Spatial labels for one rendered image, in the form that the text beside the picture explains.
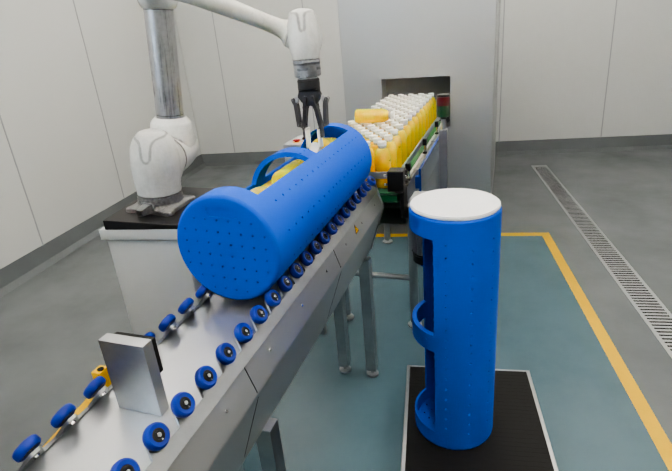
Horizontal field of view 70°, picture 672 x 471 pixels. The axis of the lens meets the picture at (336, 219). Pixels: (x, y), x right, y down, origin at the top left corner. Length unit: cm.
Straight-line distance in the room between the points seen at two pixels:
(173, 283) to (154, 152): 46
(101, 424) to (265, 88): 568
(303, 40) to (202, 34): 512
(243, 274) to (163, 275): 64
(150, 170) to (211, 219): 60
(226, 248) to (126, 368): 37
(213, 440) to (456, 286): 84
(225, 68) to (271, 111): 79
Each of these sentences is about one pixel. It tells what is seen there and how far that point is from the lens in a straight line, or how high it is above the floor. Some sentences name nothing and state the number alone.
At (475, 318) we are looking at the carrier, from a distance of 160.
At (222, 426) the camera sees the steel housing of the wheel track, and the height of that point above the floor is 87.
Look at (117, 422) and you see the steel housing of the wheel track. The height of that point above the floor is 93.
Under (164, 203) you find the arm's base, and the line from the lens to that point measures 178.
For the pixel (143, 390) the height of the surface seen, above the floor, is 98.
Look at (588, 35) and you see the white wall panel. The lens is 633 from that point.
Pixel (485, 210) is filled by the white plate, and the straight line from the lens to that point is 148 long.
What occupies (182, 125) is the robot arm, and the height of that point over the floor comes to 129.
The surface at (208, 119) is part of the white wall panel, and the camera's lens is 681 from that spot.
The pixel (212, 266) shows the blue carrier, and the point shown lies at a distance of 125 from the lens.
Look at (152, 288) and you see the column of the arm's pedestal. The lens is 186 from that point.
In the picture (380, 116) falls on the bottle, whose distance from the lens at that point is 253.
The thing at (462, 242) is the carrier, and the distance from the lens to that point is 145.
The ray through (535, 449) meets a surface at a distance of 199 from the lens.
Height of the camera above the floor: 156
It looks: 21 degrees down
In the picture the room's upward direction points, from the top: 5 degrees counter-clockwise
